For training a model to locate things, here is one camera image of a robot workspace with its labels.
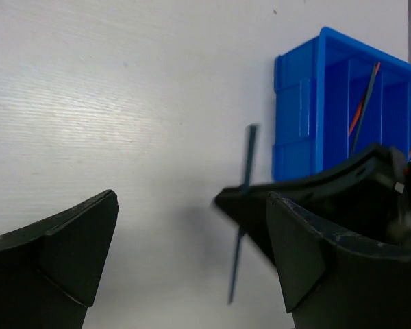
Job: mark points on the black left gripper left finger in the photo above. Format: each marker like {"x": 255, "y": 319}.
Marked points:
{"x": 50, "y": 270}

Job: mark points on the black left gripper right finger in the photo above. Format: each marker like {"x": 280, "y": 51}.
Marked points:
{"x": 332, "y": 277}

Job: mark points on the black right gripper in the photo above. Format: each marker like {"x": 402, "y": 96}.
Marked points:
{"x": 369, "y": 193}

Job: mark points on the blue plastic knife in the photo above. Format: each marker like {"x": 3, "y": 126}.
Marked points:
{"x": 358, "y": 126}

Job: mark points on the red plastic knife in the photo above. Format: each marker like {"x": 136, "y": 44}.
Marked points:
{"x": 364, "y": 98}

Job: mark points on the blue divided plastic bin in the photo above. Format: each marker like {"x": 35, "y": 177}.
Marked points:
{"x": 318, "y": 87}

